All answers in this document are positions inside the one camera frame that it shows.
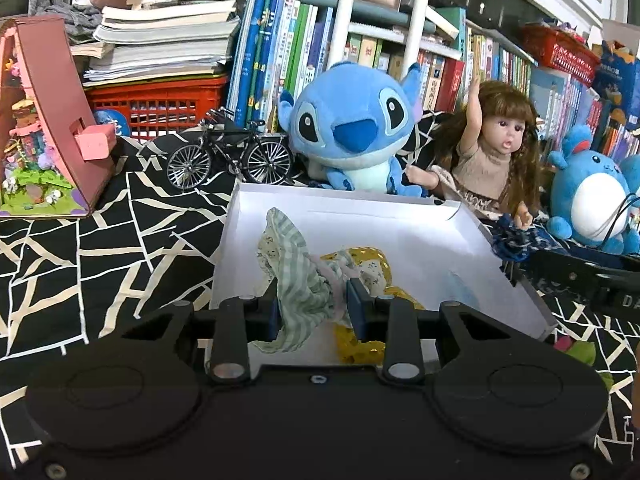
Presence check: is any blue alien plush toy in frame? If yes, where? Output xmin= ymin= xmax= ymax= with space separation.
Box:
xmin=277 ymin=60 xmax=431 ymax=198

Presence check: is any yellow sequined cloth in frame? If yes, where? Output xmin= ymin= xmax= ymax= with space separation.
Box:
xmin=320 ymin=246 xmax=426 ymax=366

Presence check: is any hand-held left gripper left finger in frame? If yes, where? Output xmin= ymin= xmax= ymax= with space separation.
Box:
xmin=122 ymin=282 xmax=283 ymax=383

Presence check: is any red plastic basket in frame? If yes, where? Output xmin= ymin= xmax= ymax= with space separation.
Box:
xmin=84 ymin=75 xmax=231 ymax=140

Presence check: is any blue printed box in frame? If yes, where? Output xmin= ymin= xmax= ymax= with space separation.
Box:
xmin=592 ymin=40 xmax=640 ymax=122

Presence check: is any round blue plush toy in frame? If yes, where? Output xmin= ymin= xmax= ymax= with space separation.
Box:
xmin=546 ymin=124 xmax=640 ymax=256

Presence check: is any long-haired baby doll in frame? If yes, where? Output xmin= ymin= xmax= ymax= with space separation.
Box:
xmin=402 ymin=79 xmax=543 ymax=231

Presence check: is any white pole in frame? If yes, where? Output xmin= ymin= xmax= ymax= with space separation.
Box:
xmin=402 ymin=0 xmax=437 ymax=70
xmin=329 ymin=0 xmax=362 ymax=70

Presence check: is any pink miniature house model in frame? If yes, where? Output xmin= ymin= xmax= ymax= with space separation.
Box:
xmin=0 ymin=16 xmax=118 ymax=219

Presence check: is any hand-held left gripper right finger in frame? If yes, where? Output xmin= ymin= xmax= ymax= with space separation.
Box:
xmin=346 ymin=276 xmax=508 ymax=383

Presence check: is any black model bicycle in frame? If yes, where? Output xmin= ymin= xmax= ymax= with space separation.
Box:
xmin=166 ymin=107 xmax=295 ymax=191

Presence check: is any dark blue patterned cloth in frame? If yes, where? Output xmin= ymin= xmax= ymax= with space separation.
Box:
xmin=490 ymin=212 xmax=551 ymax=263

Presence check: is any red mesh basket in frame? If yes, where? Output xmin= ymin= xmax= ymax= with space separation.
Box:
xmin=520 ymin=22 xmax=601 ymax=88

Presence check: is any green striped cloth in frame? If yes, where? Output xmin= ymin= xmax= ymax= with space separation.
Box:
xmin=250 ymin=207 xmax=353 ymax=356

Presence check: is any grey crumpled cloth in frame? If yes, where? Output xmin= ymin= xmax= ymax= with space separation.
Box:
xmin=27 ymin=0 xmax=103 ymax=43

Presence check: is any black patterned blanket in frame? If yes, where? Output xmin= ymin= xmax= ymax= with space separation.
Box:
xmin=0 ymin=110 xmax=640 ymax=480

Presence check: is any row of upright books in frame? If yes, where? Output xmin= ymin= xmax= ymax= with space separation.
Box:
xmin=227 ymin=0 xmax=640 ymax=161

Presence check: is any stack of books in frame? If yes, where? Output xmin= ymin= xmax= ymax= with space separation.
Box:
xmin=70 ymin=0 xmax=242 ymax=87

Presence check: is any blue round tin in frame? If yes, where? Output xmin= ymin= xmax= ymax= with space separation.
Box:
xmin=92 ymin=109 xmax=132 ymax=137

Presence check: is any lime green fluffy cloth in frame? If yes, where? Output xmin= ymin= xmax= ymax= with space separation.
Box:
xmin=552 ymin=335 xmax=616 ymax=391

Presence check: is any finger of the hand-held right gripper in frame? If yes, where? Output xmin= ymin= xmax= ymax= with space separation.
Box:
xmin=527 ymin=250 xmax=601 ymax=293

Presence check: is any white cardboard box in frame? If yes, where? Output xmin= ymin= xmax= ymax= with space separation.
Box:
xmin=207 ymin=181 xmax=558 ymax=368

